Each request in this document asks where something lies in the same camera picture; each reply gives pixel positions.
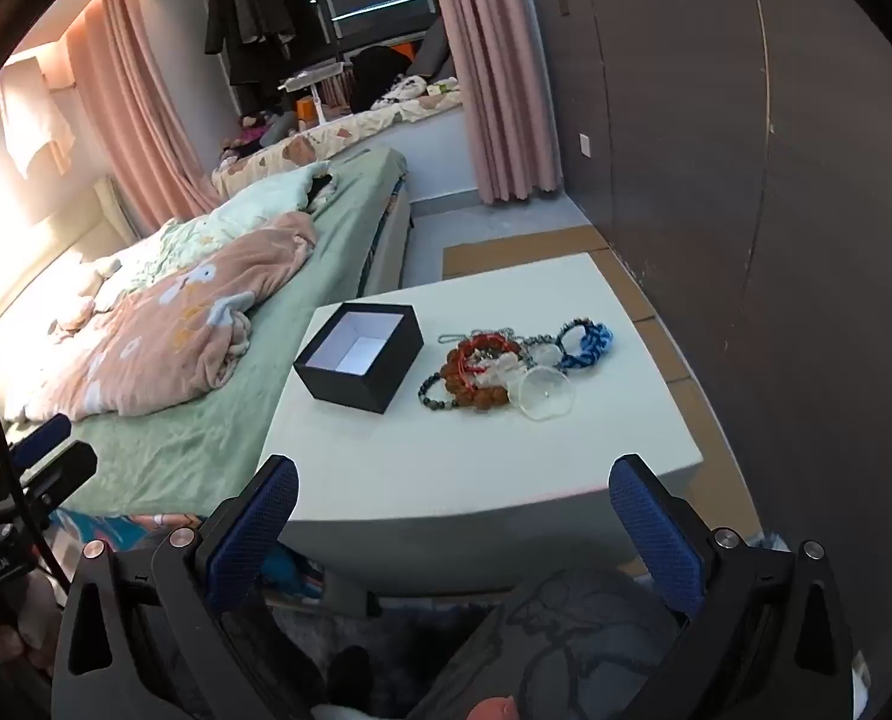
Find dark brown wardrobe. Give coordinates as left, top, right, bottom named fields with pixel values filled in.
left=528, top=0, right=892, bottom=616

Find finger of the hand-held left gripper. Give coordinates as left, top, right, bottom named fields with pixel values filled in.
left=14, top=441, right=99, bottom=511
left=7, top=412, right=73, bottom=470

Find white folding rack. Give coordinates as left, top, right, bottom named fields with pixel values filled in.
left=279, top=62, right=346, bottom=126

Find pink curtain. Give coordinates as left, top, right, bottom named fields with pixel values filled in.
left=423, top=0, right=564, bottom=205
left=65, top=0, right=226, bottom=224

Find beige bed frame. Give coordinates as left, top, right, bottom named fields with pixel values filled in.
left=367, top=165, right=415, bottom=295

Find brown bead bracelet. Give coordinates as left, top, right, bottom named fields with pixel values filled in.
left=446, top=337, right=526, bottom=416

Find blue braided bracelet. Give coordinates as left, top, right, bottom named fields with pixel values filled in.
left=555, top=321, right=615, bottom=373

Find white low table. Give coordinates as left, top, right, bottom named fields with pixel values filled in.
left=257, top=252, right=705, bottom=593

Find black bag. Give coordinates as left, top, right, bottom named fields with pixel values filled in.
left=350, top=45, right=418, bottom=110

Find bed with green sheet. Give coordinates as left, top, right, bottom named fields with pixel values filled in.
left=0, top=146, right=409, bottom=526

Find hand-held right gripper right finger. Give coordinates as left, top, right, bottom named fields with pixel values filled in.
left=607, top=454, right=860, bottom=720

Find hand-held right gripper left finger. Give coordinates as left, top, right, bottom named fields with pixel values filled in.
left=52, top=454, right=319, bottom=720

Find clear plastic bangle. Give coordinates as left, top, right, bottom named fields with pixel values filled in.
left=506, top=366, right=573, bottom=422

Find dark bead bracelet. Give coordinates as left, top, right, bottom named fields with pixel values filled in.
left=417, top=367, right=466, bottom=413

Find black jewelry box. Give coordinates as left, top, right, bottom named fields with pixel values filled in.
left=293, top=303, right=425, bottom=416

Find pink floral blanket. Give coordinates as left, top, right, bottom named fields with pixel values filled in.
left=18, top=211, right=319, bottom=422

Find light green floral quilt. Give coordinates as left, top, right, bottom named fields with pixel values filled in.
left=101, top=163, right=336, bottom=295

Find beige headboard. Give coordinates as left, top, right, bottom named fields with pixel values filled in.
left=92, top=175, right=148, bottom=247

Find brown cardboard sheet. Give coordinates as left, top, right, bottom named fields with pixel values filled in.
left=442, top=225, right=764, bottom=545

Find person's gray printed pants leg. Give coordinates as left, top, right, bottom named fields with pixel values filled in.
left=405, top=566, right=691, bottom=720

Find floral window seat mattress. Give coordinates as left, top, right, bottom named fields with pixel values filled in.
left=212, top=88, right=466, bottom=197

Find hanging dark clothes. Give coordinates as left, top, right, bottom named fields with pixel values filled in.
left=203, top=0, right=298, bottom=89

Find hanging pink cloth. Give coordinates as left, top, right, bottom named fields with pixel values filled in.
left=0, top=52, right=78, bottom=181

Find red cord bracelet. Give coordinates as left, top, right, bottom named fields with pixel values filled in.
left=456, top=337, right=522, bottom=377

